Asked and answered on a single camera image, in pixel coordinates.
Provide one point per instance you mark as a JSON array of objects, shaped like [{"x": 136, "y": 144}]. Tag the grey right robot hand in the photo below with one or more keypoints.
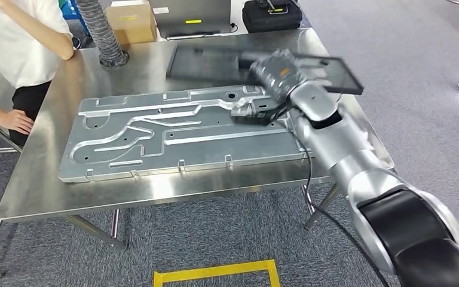
[{"x": 279, "y": 75}]

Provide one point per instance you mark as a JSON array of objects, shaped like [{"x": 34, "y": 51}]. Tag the person's right hand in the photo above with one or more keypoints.
[{"x": 15, "y": 122}]

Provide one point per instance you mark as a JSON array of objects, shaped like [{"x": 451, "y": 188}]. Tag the black plastic plate bracket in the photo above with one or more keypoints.
[{"x": 205, "y": 65}]

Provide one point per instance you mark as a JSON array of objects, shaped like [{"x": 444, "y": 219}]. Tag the person's left forearm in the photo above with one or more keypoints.
[{"x": 35, "y": 29}]

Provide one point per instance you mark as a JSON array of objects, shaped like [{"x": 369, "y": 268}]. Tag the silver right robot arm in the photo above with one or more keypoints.
[{"x": 352, "y": 158}]

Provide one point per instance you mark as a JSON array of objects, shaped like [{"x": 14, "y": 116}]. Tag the steel workbench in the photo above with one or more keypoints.
[{"x": 95, "y": 194}]

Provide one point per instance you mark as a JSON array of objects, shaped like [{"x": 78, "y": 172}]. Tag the black carry case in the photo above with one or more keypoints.
[{"x": 271, "y": 17}]

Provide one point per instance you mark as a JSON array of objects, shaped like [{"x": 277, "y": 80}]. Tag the person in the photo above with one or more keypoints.
[{"x": 15, "y": 47}]

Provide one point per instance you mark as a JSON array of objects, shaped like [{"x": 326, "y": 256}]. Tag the stamped grey metal panel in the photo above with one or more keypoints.
[{"x": 213, "y": 150}]

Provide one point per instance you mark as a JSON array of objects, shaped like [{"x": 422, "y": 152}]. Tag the grey case with yellow label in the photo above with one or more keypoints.
[{"x": 194, "y": 16}]

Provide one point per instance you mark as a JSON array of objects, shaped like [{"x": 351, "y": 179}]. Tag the brown cardboard box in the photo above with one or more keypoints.
[{"x": 132, "y": 23}]

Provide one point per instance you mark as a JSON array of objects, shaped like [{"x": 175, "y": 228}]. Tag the yellow floor tape square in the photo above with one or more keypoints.
[{"x": 213, "y": 271}]

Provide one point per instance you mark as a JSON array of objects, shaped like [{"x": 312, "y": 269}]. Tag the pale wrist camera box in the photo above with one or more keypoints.
[{"x": 253, "y": 115}]

